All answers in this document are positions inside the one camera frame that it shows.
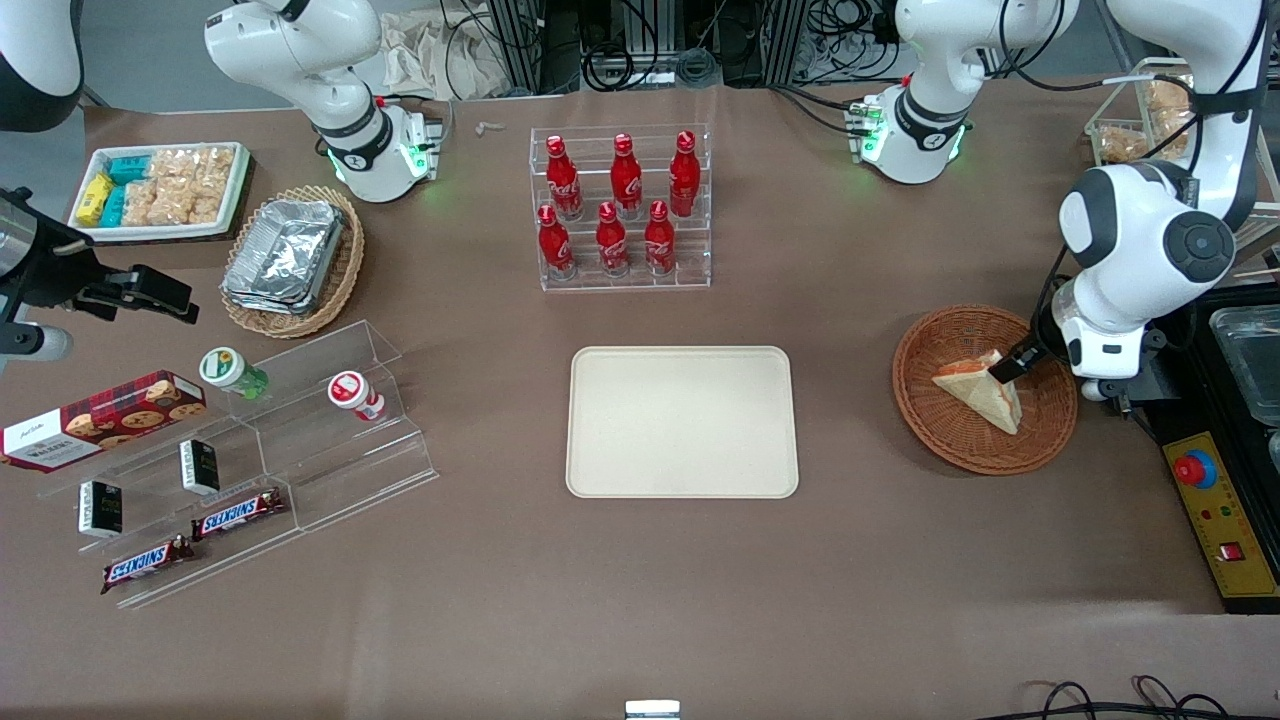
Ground beige crumpled cloth bag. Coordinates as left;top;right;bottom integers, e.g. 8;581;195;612
380;10;513;101

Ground clear bin of snacks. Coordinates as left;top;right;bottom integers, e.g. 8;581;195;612
1085;58;1280;223

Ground clear acrylic stepped shelf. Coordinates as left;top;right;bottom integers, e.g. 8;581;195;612
35;320;439;611

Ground black floor cables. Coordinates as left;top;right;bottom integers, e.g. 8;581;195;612
985;675;1280;720

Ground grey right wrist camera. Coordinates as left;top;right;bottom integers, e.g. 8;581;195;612
0;322;73;376

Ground red tartan cookie box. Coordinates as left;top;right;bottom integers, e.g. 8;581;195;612
0;370;208;473

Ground yellow snack packet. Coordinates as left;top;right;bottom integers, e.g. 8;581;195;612
75;172;114;227

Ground round brown wicker basket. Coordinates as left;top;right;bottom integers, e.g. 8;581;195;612
892;304;1079;476

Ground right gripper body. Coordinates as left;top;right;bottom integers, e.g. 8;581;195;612
0;188;101;321

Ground red lid yogurt cup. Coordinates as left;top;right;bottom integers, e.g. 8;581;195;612
327;370;386;423

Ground green lid yogurt cup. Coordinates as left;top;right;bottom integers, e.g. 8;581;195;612
198;346;270;401

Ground clear acrylic bottle rack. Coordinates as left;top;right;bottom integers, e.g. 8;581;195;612
529;123;713;293

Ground triangular sandwich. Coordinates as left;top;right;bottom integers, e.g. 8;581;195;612
932;350;1024;436

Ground white rectangular snack tray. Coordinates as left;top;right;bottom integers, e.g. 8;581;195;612
68;142;251;243

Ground oval light wicker basket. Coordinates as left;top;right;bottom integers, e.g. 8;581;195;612
220;185;366;339

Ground bag of rice crackers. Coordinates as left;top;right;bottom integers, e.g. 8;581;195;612
120;147;236;227

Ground small black chocolate box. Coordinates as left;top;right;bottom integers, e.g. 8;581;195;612
180;438;221;496
78;480;124;539

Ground Snickers chocolate bar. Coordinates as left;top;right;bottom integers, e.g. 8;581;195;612
190;488;287;541
100;536;196;595

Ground bagged bread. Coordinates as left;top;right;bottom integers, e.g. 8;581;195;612
1145;78;1197;131
1098;124;1153;164

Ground cream plastic tray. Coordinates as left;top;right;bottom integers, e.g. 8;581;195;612
566;346;800;499

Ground clear plastic container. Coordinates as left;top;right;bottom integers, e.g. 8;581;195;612
1208;305;1280;426

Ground red cola bottle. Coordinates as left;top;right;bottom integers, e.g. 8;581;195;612
644;200;677;276
545;135;583;221
537;204;576;281
596;201;630;278
611;132;643;219
669;130;701;218

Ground black yellow control box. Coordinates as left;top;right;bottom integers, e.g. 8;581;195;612
1140;290;1280;613

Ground aluminium frame rack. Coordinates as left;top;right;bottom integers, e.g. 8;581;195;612
488;0;801;96

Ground stacked aluminium foil trays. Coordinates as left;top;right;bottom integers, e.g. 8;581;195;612
222;198;346;316

